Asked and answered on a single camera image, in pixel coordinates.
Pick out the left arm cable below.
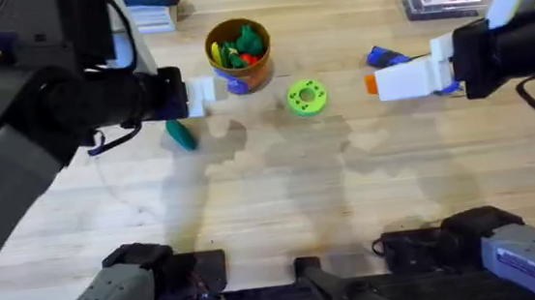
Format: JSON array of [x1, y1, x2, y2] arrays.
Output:
[[84, 121, 146, 158]]

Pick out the green disc with holes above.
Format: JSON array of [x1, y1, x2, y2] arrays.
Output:
[[284, 76, 331, 119]]

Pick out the brown tub of toys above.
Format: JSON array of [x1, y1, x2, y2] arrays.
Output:
[[202, 15, 277, 99]]

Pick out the black stand post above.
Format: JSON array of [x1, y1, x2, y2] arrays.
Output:
[[292, 248, 411, 300]]

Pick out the left wrist upright plate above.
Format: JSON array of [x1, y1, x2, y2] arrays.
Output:
[[102, 0, 159, 80]]

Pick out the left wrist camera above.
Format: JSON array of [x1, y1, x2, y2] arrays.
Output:
[[15, 0, 117, 78]]

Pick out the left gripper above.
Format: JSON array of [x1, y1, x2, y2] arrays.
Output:
[[0, 49, 223, 167]]

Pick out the stack of white papers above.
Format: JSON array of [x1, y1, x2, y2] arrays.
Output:
[[127, 1, 179, 37]]

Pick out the green toy vegetable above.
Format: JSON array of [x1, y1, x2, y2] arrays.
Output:
[[163, 116, 199, 155]]

